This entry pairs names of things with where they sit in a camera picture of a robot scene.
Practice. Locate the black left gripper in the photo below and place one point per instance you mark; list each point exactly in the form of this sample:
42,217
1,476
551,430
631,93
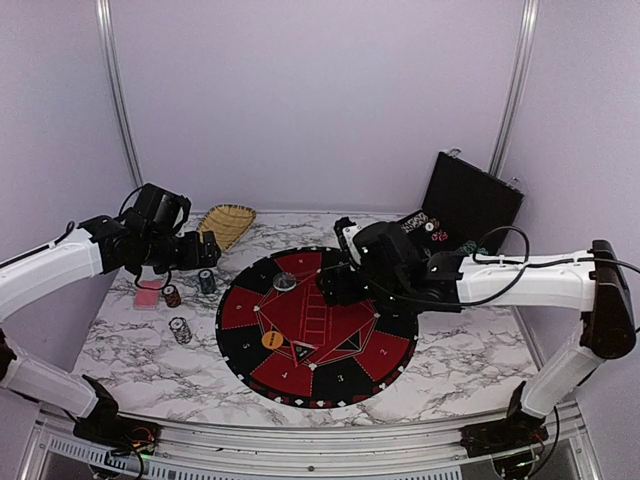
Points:
192,258

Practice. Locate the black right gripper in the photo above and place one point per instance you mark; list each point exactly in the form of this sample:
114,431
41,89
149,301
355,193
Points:
333,276

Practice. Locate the blue green chip stack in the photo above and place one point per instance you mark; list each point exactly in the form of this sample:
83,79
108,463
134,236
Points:
207,281

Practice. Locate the clear round dealer button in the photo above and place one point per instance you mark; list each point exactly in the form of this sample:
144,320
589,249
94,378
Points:
284,282

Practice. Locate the black triangular button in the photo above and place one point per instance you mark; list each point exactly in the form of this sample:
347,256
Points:
301,351

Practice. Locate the orange round blind button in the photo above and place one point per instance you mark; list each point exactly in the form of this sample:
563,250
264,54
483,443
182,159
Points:
272,340

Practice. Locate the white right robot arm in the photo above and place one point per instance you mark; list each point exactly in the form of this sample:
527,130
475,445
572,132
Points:
380,263

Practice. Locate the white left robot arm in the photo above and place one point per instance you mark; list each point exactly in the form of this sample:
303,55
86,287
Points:
147,232

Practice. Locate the orange black chip stack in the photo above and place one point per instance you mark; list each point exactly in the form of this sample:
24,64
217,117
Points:
171,296

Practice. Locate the red playing card deck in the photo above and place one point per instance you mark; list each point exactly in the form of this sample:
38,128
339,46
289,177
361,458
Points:
147,296

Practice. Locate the woven bamboo tray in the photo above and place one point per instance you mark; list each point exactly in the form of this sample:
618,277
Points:
228,222

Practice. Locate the white black chip stack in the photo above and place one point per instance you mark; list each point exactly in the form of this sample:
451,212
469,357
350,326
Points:
180,330

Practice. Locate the round red black poker mat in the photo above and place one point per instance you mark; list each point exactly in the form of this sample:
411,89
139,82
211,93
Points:
361,349

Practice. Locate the black poker chip case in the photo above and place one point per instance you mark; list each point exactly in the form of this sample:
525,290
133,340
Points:
462,204

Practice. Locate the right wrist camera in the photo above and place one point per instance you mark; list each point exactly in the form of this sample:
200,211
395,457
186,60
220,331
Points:
346,230

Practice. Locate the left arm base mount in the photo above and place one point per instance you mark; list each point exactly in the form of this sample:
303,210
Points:
106,426

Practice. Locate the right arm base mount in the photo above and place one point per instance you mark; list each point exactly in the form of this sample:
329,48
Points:
516,430

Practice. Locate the aluminium front rail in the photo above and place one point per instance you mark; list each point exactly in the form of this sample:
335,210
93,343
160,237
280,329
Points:
423,450

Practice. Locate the left aluminium wall post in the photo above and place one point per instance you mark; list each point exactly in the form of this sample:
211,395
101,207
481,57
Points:
109,47

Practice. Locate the aluminium wall post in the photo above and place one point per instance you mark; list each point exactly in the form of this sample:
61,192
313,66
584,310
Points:
517,85
109,47

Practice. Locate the right aluminium wall post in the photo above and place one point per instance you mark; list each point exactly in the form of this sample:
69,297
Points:
517,85

